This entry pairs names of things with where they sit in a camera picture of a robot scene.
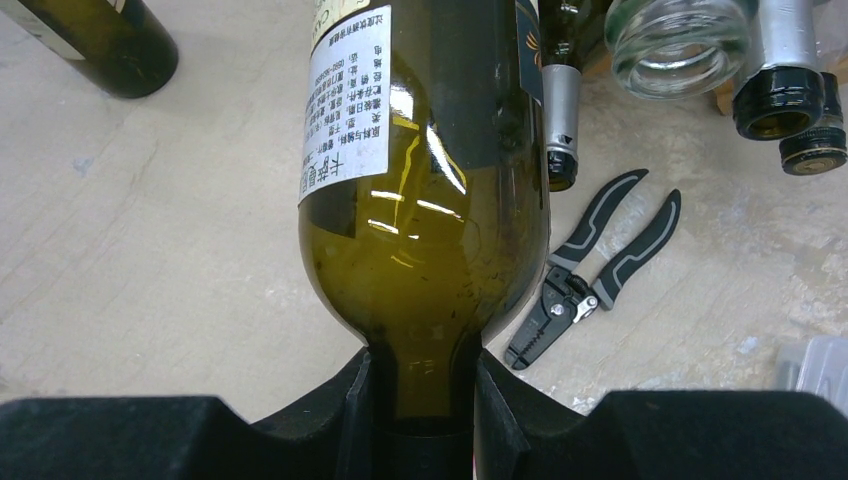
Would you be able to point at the dark green bottle left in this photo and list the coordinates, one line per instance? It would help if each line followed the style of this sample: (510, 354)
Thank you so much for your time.
(120, 46)

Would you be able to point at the dark green bottle silver neck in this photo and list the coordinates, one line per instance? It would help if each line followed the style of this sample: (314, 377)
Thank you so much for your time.
(572, 41)

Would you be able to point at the dark green bottle back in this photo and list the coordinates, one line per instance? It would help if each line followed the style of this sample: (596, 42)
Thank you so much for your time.
(423, 198)

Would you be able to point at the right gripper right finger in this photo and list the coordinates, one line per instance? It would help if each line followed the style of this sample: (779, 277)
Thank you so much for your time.
(521, 433)

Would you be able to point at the dark bottle in rack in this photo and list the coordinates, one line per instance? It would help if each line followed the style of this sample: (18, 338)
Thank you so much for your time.
(779, 92)

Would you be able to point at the square clear whisky bottle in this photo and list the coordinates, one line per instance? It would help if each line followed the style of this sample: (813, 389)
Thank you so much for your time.
(822, 147)

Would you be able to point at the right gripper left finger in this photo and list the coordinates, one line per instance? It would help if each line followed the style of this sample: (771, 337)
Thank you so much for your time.
(174, 437)

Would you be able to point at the clear glass bottle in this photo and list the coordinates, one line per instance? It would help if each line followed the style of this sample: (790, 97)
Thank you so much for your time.
(672, 49)

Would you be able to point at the clear plastic parts box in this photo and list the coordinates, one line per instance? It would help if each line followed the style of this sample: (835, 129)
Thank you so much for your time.
(817, 366)

